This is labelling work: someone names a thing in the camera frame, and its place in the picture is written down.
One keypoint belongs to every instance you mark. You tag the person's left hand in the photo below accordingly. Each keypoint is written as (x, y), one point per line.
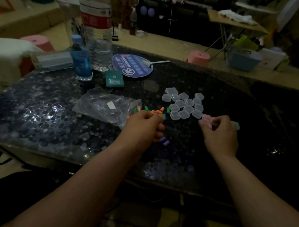
(140, 129)

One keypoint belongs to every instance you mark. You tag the person's right hand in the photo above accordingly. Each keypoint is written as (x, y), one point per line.
(221, 137)

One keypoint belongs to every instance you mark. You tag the person's left fingers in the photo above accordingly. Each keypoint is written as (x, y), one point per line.
(159, 133)

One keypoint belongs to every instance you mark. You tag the person's right fingers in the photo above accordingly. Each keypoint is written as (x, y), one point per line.
(209, 124)

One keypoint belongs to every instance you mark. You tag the small clear plastic case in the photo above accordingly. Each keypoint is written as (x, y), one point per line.
(206, 118)

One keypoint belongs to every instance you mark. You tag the person's left forearm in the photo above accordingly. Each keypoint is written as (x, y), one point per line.
(66, 199)

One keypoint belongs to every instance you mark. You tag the person's right forearm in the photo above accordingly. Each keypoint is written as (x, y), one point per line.
(254, 194)

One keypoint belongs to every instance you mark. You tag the pink earplug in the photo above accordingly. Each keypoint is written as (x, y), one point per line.
(166, 143)

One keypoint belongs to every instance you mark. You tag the pile of colourful earplugs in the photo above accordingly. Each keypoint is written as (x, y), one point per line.
(152, 112)

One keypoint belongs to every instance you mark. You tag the mint green small case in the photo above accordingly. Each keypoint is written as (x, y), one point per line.
(235, 125)

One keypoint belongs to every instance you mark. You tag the group of clear plastic cases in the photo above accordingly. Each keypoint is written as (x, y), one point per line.
(183, 103)

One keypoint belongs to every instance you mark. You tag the clear plastic bag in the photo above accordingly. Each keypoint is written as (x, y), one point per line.
(105, 106)

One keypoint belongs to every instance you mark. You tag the pink plastic stool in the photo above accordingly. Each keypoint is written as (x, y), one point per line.
(36, 52)
(198, 58)

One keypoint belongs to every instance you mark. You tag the teal small box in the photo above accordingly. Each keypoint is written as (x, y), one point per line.
(114, 78)

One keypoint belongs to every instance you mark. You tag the blue round hand fan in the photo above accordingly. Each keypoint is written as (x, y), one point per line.
(133, 65)

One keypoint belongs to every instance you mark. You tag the blue plastic basket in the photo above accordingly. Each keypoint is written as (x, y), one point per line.
(242, 59)

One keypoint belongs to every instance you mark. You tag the wooden folding table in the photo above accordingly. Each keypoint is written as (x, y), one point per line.
(235, 24)

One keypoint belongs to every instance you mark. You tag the small blue liquid bottle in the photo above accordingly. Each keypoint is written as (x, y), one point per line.
(81, 58)

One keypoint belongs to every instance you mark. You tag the white cloth on table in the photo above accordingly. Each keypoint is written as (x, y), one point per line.
(237, 16)

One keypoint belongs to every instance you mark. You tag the black sofa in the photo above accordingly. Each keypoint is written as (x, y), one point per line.
(183, 15)

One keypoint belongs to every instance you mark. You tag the large clear water bottle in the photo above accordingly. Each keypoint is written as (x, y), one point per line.
(98, 31)

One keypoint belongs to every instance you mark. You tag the clear rectangular plastic box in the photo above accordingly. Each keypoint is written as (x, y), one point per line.
(51, 60)

